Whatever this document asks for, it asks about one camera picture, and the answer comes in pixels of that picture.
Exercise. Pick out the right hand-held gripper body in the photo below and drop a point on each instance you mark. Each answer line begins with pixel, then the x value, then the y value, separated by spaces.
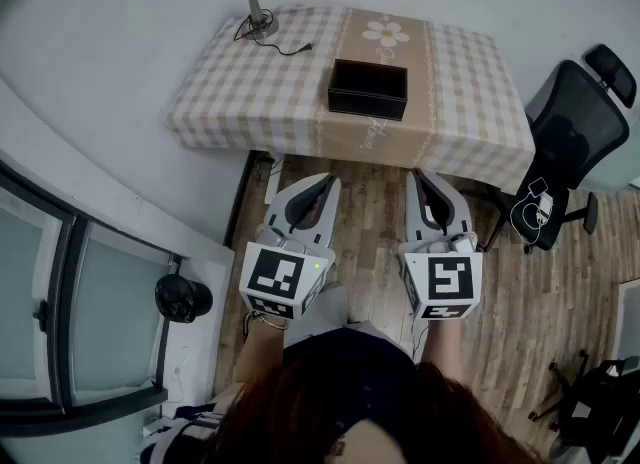
pixel 450 277

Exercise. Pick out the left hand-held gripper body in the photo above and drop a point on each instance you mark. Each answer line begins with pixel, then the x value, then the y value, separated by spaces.
pixel 270 272

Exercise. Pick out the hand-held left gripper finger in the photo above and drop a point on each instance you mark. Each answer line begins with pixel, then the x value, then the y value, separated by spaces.
pixel 290 209
pixel 324 204

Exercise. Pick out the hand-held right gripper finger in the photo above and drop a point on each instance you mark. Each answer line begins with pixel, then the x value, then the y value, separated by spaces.
pixel 420 197
pixel 444 204

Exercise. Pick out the black tissue box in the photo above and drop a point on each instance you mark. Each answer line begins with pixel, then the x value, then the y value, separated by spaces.
pixel 367 102

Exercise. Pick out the person's right forearm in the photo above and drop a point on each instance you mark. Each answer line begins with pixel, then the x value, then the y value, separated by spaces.
pixel 445 347

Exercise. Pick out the person's left forearm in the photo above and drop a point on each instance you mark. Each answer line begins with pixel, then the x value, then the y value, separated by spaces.
pixel 260 347

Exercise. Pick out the person's light trousers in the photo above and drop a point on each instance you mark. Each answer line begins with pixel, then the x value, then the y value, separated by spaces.
pixel 320 317

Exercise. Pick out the person's dark top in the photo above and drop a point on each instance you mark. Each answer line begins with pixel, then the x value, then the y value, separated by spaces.
pixel 350 362

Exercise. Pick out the checkered flower tablecloth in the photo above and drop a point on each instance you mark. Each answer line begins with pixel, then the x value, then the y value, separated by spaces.
pixel 240 92

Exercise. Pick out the black mesh office chair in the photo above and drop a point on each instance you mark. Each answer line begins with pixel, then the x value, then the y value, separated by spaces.
pixel 575 127

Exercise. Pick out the black wheeled chair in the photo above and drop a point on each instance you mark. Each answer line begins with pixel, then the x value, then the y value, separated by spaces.
pixel 595 402

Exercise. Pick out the striped bag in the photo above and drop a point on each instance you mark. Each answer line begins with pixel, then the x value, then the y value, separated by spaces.
pixel 170 439

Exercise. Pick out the dark window frame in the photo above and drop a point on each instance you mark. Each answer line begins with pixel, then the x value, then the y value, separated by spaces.
pixel 65 272

